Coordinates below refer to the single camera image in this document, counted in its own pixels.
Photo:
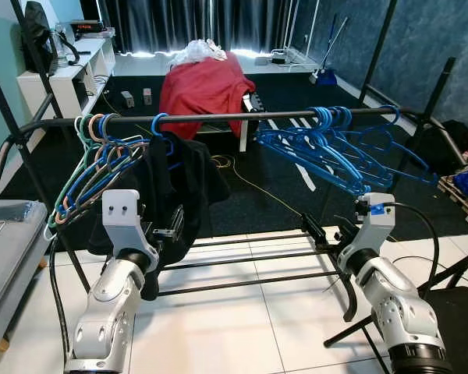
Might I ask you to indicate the white shelf unit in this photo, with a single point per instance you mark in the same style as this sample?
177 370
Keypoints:
86 62

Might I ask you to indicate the red cloth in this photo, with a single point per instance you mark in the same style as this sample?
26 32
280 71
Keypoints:
207 93

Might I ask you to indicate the black backpack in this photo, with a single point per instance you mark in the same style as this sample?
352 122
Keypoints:
37 31

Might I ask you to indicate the small grey adapter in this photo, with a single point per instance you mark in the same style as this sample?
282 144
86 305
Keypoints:
127 99
147 96

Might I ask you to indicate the black duffel bag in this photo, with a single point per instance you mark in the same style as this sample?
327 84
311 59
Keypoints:
448 144

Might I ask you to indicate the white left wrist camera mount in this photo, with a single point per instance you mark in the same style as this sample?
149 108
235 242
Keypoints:
121 210

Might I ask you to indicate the black digital clock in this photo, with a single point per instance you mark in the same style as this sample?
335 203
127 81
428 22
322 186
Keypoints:
86 28

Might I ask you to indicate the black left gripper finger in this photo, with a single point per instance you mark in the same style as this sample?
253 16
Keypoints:
150 216
178 217

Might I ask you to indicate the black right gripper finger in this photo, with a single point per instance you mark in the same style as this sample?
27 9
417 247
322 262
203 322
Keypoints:
313 225
347 224

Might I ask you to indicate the white plastic bag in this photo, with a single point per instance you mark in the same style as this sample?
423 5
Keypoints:
195 53

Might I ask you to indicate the black window curtain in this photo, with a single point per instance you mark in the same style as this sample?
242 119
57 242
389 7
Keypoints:
179 23

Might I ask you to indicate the black hanging garment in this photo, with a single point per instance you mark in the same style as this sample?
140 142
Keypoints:
187 179

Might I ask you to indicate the wooden pallet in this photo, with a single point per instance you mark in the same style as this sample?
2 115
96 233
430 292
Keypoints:
456 195

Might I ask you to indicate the blue mop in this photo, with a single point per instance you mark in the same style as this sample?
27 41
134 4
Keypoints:
325 76

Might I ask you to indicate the black folding chair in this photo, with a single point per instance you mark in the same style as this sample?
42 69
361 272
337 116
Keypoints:
460 327

